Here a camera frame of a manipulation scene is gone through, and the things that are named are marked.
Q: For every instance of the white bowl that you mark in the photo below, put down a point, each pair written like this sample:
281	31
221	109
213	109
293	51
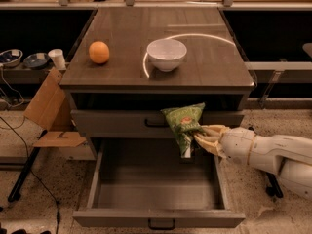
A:
166	54

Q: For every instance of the black table leg left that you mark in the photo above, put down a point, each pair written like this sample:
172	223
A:
26	169

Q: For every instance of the orange fruit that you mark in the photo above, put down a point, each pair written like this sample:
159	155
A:
99	52

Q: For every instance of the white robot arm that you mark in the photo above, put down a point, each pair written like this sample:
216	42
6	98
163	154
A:
289	158

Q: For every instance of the grey shelf left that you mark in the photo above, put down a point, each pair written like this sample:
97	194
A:
22	75

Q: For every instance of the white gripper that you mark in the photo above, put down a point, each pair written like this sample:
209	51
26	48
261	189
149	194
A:
236	144

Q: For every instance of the white paper cup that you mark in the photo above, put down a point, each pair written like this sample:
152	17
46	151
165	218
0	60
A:
57	57

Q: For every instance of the black table leg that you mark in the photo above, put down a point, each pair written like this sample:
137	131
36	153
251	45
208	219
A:
273	189
26	169

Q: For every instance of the grey drawer cabinet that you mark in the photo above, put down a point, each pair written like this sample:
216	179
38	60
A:
212	73

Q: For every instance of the green jalapeno chip bag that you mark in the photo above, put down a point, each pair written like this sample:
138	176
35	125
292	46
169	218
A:
184	122

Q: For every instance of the blue bowl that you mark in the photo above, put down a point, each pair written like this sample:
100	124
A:
36	61

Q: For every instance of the black table leg right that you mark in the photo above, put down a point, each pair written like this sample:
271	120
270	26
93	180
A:
273	189

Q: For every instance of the brown cardboard box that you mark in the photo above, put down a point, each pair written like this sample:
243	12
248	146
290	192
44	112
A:
50	110

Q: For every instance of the open bottom drawer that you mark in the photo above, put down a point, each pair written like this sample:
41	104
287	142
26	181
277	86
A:
145	183

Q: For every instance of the closed middle drawer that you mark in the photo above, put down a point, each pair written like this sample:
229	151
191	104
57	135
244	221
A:
121	124

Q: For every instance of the blue-white bowl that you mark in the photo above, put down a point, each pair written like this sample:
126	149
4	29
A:
11	58

